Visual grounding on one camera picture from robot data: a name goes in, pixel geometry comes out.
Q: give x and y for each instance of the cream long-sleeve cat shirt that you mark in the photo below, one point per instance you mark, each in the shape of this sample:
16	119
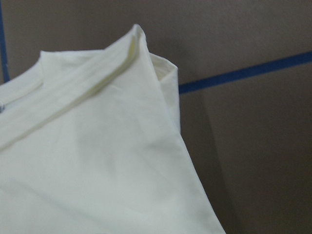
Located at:
90	143

